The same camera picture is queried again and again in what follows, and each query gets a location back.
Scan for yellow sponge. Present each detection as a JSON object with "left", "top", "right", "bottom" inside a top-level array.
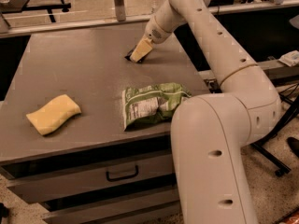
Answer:
[{"left": 26, "top": 94, "right": 81, "bottom": 135}]

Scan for black rolling stand base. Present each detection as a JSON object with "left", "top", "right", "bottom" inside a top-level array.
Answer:
[{"left": 250, "top": 95, "right": 299, "bottom": 177}]

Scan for grey metal railing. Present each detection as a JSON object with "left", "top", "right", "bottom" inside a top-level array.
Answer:
[{"left": 1, "top": 0, "right": 298, "bottom": 37}]

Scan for green crumpled chip bag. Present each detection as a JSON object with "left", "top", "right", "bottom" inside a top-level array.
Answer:
[{"left": 121, "top": 82, "right": 192, "bottom": 130}]

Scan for grey drawer cabinet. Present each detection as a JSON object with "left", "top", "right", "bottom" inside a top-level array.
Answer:
[{"left": 0, "top": 23, "right": 207, "bottom": 224}]

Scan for dark blue rxbar wrapper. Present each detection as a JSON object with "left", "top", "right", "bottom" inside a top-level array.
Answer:
[{"left": 124, "top": 46, "right": 145, "bottom": 63}]

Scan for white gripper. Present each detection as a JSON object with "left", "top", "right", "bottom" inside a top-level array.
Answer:
[{"left": 130, "top": 14, "right": 172, "bottom": 63}]

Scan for black drawer handle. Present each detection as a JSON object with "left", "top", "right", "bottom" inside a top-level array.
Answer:
[{"left": 106, "top": 165, "right": 139, "bottom": 182}]

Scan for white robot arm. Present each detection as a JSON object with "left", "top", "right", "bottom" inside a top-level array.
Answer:
[{"left": 131, "top": 0, "right": 281, "bottom": 224}]

